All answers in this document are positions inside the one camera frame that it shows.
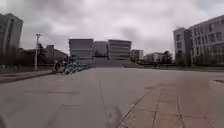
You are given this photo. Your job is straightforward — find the small pale building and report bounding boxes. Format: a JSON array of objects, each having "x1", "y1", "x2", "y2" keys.
[{"x1": 130, "y1": 49, "x2": 145, "y2": 62}]

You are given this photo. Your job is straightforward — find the grey twin-block building with stairs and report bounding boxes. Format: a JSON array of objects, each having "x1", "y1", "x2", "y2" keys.
[{"x1": 68, "y1": 37, "x2": 133, "y2": 68}]

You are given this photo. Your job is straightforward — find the row of parked bicycles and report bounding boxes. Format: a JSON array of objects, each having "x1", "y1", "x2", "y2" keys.
[{"x1": 51, "y1": 59, "x2": 90, "y2": 76}]

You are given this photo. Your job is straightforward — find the low grey building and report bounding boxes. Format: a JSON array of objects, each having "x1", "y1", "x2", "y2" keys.
[{"x1": 143, "y1": 51, "x2": 165, "y2": 65}]

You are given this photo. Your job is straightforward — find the grey paved plaza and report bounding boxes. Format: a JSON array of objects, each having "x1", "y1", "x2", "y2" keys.
[{"x1": 0, "y1": 66, "x2": 224, "y2": 128}]

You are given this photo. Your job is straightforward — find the dark tree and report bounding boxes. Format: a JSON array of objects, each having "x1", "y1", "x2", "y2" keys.
[{"x1": 160, "y1": 50, "x2": 174, "y2": 66}]

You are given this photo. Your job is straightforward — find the low dark building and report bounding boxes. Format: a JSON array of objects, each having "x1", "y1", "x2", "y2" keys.
[{"x1": 21, "y1": 44, "x2": 70, "y2": 67}]

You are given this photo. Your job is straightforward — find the pale lamp pole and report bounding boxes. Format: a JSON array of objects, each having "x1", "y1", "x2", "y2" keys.
[{"x1": 34, "y1": 32, "x2": 42, "y2": 71}]

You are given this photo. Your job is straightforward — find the dark raised ground strip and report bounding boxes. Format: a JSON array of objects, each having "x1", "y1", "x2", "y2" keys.
[{"x1": 0, "y1": 69, "x2": 55, "y2": 85}]

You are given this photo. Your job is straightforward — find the pale multi-storey building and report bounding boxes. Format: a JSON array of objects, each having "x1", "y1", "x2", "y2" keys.
[{"x1": 172, "y1": 14, "x2": 224, "y2": 67}]

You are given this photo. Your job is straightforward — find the large grey multi-storey building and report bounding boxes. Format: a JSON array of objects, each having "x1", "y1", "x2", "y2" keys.
[{"x1": 0, "y1": 12, "x2": 25, "y2": 66}]

